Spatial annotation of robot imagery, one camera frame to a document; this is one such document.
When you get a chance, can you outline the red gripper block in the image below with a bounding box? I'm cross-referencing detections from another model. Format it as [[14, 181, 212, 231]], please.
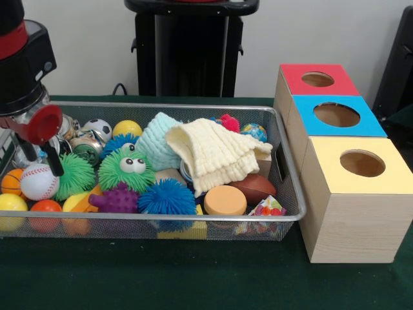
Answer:
[[0, 104, 66, 177]]

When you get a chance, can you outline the clear plastic bottle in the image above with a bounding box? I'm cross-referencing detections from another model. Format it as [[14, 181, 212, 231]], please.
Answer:
[[13, 141, 52, 169]]

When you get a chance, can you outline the clear mesh bin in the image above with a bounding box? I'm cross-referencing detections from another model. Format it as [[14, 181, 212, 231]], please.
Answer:
[[0, 101, 307, 243]]

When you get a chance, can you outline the wooden box with three holes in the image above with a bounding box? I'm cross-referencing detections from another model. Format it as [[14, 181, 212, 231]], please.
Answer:
[[274, 63, 413, 264]]

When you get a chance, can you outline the white baseball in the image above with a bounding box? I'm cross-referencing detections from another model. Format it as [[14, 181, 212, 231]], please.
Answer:
[[19, 163, 60, 202]]

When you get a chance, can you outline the green spiky ball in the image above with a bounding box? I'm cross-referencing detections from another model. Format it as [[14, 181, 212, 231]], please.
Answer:
[[54, 154, 96, 202]]

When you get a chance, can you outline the green fuzzy ball with eyes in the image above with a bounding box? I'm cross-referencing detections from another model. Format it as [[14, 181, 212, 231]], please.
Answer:
[[97, 146, 157, 193]]

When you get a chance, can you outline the purple spiky ball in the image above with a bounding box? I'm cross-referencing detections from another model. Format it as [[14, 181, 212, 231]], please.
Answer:
[[88, 181, 139, 214]]

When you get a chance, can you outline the yellow ball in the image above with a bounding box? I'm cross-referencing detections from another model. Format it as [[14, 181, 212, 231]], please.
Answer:
[[113, 120, 143, 138]]

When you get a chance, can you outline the mint green knitted cloth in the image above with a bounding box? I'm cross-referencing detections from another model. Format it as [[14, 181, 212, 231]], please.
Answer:
[[136, 112, 186, 172]]

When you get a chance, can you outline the blue spiky ball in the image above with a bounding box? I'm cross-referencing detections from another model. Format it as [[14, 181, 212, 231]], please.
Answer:
[[137, 178, 197, 220]]

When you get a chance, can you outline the dark green table cloth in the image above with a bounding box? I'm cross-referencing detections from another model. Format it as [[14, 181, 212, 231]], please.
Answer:
[[0, 96, 413, 310]]

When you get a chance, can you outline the pale yellow knitted cloth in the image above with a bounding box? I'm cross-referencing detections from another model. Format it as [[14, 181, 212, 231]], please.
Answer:
[[166, 118, 273, 197]]

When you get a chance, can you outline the orange round disc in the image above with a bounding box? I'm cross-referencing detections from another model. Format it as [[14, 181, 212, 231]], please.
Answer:
[[204, 185, 248, 218]]

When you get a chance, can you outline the small brown football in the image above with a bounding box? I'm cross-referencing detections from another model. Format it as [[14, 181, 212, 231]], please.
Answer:
[[230, 174, 277, 206]]

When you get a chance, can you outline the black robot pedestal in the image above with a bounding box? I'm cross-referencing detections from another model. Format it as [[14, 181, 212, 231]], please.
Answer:
[[125, 0, 259, 98]]

